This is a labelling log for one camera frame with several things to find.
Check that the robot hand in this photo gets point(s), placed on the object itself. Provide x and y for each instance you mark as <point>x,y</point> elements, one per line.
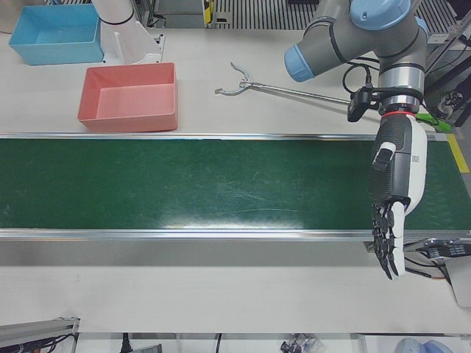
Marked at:
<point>397,165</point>

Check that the UR5e robot arm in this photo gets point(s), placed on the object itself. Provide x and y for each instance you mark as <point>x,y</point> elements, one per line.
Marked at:
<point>331,44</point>

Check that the pink plastic box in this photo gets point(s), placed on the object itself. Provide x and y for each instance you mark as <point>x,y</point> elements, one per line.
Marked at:
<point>129,103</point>

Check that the dark finned metal box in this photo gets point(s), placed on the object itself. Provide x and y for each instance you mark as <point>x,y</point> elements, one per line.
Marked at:
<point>147,348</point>

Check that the blue plastic box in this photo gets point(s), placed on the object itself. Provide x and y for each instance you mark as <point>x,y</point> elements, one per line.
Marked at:
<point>55,51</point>

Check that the bright green plastic piece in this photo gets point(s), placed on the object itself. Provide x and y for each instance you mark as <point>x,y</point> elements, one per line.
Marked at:
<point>438,123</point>

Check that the metal reacher grabber tool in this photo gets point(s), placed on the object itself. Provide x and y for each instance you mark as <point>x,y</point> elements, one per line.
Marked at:
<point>294,92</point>

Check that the bag of black screws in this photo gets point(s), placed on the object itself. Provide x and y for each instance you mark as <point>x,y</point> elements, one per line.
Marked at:
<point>301,345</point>

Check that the black ribbed grating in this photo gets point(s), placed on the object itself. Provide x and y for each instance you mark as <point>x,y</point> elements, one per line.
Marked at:
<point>257,14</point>

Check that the green belt conveyor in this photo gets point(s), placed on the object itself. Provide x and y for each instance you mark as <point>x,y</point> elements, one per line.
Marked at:
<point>184,184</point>

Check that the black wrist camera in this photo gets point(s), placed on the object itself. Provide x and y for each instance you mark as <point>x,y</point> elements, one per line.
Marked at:
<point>358,104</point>

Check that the yellow black safety post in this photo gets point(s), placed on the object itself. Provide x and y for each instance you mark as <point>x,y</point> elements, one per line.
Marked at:
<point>208,11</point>

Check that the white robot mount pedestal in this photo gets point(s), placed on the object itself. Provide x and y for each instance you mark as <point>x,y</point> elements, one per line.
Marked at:
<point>125,40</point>

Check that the aluminium profile post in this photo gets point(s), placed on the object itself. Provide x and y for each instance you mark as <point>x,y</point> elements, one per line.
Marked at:
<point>37,329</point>

